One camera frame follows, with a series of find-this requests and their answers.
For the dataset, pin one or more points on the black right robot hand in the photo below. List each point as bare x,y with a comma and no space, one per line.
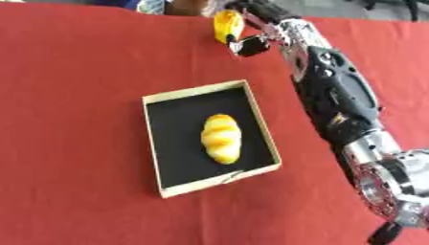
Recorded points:
258,12

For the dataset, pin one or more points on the yellow toy fruit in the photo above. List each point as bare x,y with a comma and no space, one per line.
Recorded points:
228,25

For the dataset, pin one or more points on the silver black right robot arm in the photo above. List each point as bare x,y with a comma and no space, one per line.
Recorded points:
335,95

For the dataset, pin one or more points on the tan cardboard box black inside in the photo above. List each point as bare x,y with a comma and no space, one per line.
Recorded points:
209,137

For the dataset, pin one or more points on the person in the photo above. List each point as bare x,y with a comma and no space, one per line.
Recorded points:
167,5

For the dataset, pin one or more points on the yellow orange toy croissant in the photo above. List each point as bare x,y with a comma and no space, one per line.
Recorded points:
221,139

